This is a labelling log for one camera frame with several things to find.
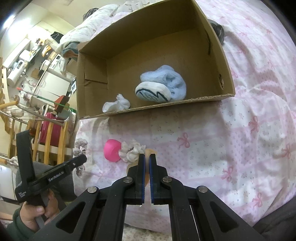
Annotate pink plush toy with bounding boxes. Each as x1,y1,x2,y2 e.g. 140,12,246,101
103,139,121,162

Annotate yellow wooden chair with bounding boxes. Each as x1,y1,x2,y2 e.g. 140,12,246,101
9,118,72,166

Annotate small white sock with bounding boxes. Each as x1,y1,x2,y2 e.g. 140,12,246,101
102,94,130,113

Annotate red bag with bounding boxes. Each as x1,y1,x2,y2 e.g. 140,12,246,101
38,112,63,147

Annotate dark grey striped cloth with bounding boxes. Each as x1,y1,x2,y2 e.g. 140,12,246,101
208,19,225,45

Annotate beige fluffy scrunchie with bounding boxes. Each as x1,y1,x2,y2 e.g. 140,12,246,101
118,139,157,186

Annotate pink bow-patterned quilt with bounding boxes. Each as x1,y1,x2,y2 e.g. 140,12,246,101
72,0,296,235

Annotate light blue rolled socks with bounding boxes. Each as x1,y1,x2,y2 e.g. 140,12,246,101
135,65,187,103

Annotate grey floral scrunchie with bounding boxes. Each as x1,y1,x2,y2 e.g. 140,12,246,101
73,138,88,178

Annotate white floral duvet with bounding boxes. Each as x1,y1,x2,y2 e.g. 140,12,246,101
56,1,156,58

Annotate open brown cardboard box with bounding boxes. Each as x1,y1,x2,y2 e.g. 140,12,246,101
77,1,235,118

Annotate white water heater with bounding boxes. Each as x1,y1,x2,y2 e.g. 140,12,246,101
7,60,25,87

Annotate person's left hand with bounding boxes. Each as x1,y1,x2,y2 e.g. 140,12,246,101
20,190,60,232

